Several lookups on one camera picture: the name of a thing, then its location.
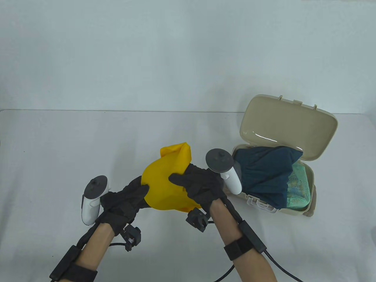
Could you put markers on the person's left hand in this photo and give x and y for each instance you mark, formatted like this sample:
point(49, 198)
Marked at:
point(123, 202)

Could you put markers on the person's right hand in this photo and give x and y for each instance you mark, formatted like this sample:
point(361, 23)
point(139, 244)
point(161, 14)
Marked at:
point(199, 185)

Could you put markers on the yellow cap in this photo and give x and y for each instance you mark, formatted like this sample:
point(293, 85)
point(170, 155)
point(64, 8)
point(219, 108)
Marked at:
point(164, 188)

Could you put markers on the dark teal shorts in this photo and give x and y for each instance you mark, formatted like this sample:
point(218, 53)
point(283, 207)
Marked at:
point(261, 170)

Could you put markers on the green mesh pouch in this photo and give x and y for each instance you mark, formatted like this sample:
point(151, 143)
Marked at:
point(299, 191)

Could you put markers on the beige hard-shell suitcase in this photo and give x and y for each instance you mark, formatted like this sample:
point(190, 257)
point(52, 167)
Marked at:
point(288, 123)

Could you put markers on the person's right forearm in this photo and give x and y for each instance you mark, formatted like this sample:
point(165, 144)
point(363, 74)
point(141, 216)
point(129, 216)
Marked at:
point(241, 249)

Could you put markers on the grey right hand controller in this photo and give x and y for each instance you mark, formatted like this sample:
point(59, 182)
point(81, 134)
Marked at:
point(220, 160)

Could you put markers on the grey hand controller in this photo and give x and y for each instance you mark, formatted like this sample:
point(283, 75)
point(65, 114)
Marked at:
point(94, 188)
point(220, 160)

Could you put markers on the grey left hand controller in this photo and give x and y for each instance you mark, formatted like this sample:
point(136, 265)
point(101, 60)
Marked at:
point(94, 188)

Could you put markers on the black right wrist box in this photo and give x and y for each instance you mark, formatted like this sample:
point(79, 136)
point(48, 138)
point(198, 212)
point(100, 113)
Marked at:
point(252, 236)

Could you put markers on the black wrist box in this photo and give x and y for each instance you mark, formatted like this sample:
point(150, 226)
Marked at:
point(66, 263)
point(252, 236)

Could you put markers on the black left wrist box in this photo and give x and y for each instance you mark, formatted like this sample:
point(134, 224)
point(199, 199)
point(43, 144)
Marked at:
point(66, 263)

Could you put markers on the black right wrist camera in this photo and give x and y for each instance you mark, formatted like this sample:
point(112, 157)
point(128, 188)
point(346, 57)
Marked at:
point(196, 218)

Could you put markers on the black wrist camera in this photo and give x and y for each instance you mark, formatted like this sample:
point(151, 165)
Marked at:
point(196, 218)
point(132, 236)

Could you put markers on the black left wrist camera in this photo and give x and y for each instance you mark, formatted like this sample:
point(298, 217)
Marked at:
point(132, 236)

